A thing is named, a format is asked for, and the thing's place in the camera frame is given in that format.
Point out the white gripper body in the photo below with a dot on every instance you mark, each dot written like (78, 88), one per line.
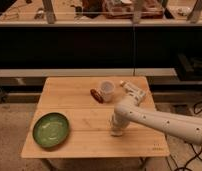
(116, 128)

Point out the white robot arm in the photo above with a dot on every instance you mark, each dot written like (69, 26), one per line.
(127, 110)

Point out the wooden table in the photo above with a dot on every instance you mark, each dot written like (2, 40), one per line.
(90, 125)

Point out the brown red oval object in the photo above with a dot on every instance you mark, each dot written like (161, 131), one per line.
(96, 95)

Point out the green bowl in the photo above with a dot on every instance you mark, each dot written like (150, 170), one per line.
(51, 130)

